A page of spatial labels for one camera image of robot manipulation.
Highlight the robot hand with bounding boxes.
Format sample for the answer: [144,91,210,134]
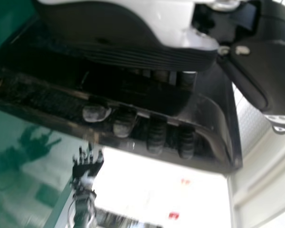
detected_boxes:
[72,142,105,189]
[34,0,285,160]

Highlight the black oven with glass door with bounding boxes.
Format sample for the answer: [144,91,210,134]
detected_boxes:
[0,16,244,175]

